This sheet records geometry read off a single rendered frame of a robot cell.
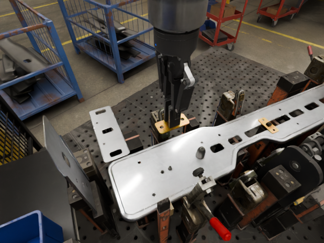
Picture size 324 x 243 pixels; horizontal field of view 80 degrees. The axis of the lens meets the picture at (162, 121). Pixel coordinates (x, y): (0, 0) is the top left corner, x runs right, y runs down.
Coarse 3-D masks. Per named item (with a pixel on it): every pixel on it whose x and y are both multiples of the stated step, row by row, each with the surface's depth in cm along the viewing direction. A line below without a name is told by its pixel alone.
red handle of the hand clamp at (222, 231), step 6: (198, 204) 51; (204, 210) 49; (204, 216) 48; (210, 216) 46; (210, 222) 45; (216, 222) 44; (216, 228) 43; (222, 228) 42; (222, 234) 41; (228, 234) 41; (228, 240) 41
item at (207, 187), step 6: (198, 168) 44; (192, 174) 44; (198, 174) 43; (204, 180) 43; (210, 180) 42; (198, 186) 42; (204, 186) 41; (210, 186) 41; (192, 192) 47; (198, 192) 44; (204, 192) 44; (210, 192) 42; (192, 198) 49; (198, 198) 49
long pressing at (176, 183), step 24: (312, 96) 93; (240, 120) 83; (288, 120) 83; (312, 120) 83; (168, 144) 74; (192, 144) 74; (216, 144) 75; (240, 144) 74; (120, 168) 68; (144, 168) 68; (192, 168) 68; (216, 168) 68; (120, 192) 62; (144, 192) 62; (168, 192) 62; (144, 216) 58
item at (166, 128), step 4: (184, 116) 50; (180, 120) 49; (184, 120) 49; (188, 120) 49; (156, 124) 48; (160, 124) 48; (164, 124) 48; (180, 124) 48; (184, 124) 48; (160, 128) 48; (164, 128) 48; (168, 128) 48; (172, 128) 48; (176, 128) 48; (160, 132) 47; (164, 132) 47
